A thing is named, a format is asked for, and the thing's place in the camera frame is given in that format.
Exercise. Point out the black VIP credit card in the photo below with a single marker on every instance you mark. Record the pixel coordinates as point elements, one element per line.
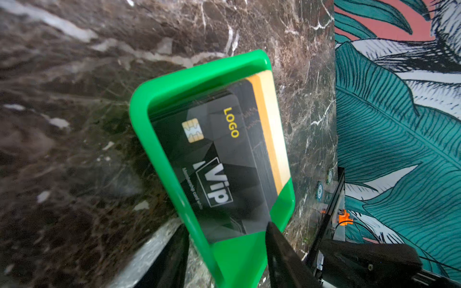
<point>217,150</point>

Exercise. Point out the round sticker marker near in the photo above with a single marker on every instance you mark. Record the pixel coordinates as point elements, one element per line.
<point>319,191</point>

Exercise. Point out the green plastic card tray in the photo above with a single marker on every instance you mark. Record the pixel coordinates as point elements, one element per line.
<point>234,263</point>

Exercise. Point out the gold credit card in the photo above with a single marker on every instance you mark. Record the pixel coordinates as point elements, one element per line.
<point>266,101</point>

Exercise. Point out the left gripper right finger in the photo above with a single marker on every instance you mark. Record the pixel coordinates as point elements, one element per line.
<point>285,267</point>

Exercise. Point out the round sticker marker far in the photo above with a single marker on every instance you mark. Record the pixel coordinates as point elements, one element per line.
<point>330,176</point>

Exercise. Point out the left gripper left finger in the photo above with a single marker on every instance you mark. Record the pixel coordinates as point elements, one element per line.
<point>169,269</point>

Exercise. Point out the round sticker marker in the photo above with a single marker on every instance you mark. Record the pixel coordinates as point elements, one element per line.
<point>319,191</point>
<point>330,176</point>

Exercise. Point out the black front mounting rail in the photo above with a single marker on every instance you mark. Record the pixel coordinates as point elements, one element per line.
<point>326,226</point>

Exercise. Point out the orange connector clip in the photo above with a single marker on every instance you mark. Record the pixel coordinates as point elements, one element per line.
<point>344,218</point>

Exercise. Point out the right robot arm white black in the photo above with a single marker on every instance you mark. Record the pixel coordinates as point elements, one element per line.
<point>349,265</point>

